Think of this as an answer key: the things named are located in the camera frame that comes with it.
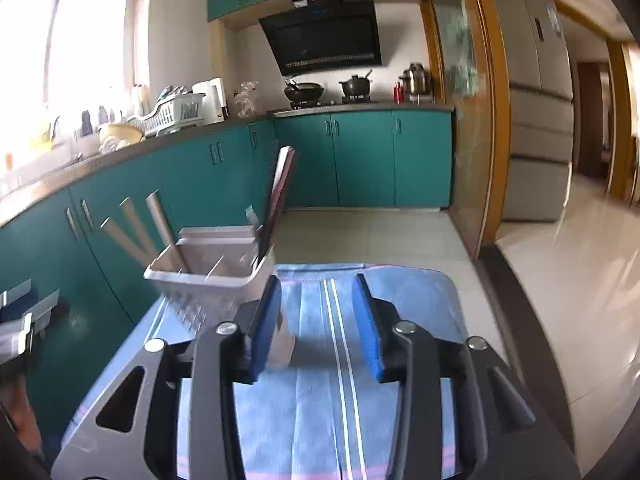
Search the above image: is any red chopstick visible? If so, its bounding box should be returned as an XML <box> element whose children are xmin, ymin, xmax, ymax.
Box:
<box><xmin>267</xmin><ymin>146</ymin><xmax>298</xmax><ymax>241</ymax></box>

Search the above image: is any steel kettle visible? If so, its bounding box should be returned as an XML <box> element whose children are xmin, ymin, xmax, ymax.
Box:
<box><xmin>402</xmin><ymin>62</ymin><xmax>433</xmax><ymax>104</ymax></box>

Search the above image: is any white dish rack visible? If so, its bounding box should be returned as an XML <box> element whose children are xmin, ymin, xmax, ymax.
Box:
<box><xmin>127</xmin><ymin>92</ymin><xmax>206</xmax><ymax>137</ymax></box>

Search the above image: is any wood framed glass door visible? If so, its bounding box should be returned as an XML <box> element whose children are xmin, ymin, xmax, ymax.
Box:
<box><xmin>421</xmin><ymin>0</ymin><xmax>512</xmax><ymax>258</ymax></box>

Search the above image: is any yellow bowl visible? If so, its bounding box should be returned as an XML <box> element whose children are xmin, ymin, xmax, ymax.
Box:
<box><xmin>97</xmin><ymin>122</ymin><xmax>147</xmax><ymax>150</ymax></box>

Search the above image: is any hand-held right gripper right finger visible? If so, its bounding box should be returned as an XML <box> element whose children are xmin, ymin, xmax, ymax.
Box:
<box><xmin>351</xmin><ymin>272</ymin><xmax>582</xmax><ymax>480</ymax></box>

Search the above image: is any person's left forearm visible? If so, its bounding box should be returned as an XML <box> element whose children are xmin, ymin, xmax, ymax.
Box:
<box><xmin>0</xmin><ymin>379</ymin><xmax>45</xmax><ymax>463</ymax></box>

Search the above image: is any black cooking pot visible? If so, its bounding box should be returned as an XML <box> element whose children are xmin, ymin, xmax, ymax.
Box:
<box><xmin>338</xmin><ymin>69</ymin><xmax>375</xmax><ymax>99</ymax></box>

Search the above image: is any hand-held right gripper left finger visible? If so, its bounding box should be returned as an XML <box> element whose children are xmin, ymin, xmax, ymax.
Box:
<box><xmin>50</xmin><ymin>275</ymin><xmax>284</xmax><ymax>480</ymax></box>

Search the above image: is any black wok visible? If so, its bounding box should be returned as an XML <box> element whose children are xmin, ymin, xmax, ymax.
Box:
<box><xmin>283</xmin><ymin>77</ymin><xmax>326</xmax><ymax>104</ymax></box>

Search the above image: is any silver refrigerator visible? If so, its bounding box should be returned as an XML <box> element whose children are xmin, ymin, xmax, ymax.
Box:
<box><xmin>489</xmin><ymin>0</ymin><xmax>577</xmax><ymax>224</ymax></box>

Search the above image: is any white countertop appliance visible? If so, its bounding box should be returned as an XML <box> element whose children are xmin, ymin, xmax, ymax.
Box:
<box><xmin>192</xmin><ymin>77</ymin><xmax>229</xmax><ymax>124</ymax></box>

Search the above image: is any clear plastic bag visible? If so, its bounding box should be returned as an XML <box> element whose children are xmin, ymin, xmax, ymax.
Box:
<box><xmin>233</xmin><ymin>80</ymin><xmax>261</xmax><ymax>120</ymax></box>

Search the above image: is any cream chopstick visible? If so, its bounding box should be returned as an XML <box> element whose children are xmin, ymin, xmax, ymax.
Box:
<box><xmin>100</xmin><ymin>217</ymin><xmax>157</xmax><ymax>267</ymax></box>
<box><xmin>144</xmin><ymin>190</ymin><xmax>189</xmax><ymax>272</ymax></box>
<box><xmin>118</xmin><ymin>197</ymin><xmax>155</xmax><ymax>257</ymax></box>
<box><xmin>244</xmin><ymin>205</ymin><xmax>263</xmax><ymax>243</ymax></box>

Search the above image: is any white plastic utensil holder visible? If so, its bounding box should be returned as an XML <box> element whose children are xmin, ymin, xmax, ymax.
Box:
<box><xmin>143</xmin><ymin>226</ymin><xmax>297</xmax><ymax>372</ymax></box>

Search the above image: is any teal kitchen base cabinet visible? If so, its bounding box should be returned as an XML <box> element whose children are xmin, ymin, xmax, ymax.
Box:
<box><xmin>0</xmin><ymin>107</ymin><xmax>454</xmax><ymax>461</ymax></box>

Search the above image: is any blue striped cloth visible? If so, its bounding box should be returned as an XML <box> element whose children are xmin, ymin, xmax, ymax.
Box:
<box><xmin>60</xmin><ymin>262</ymin><xmax>467</xmax><ymax>480</ymax></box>

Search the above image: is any kitchen window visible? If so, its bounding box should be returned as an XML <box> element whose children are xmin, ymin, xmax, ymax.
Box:
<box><xmin>0</xmin><ymin>0</ymin><xmax>137</xmax><ymax>171</ymax></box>

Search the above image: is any black range hood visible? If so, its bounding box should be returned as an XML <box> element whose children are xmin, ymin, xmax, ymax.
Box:
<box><xmin>258</xmin><ymin>0</ymin><xmax>384</xmax><ymax>77</ymax></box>

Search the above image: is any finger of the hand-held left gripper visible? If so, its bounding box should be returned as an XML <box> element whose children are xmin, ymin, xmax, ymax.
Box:
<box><xmin>0</xmin><ymin>278</ymin><xmax>34</xmax><ymax>312</ymax></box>
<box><xmin>20</xmin><ymin>288</ymin><xmax>64</xmax><ymax>335</ymax></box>

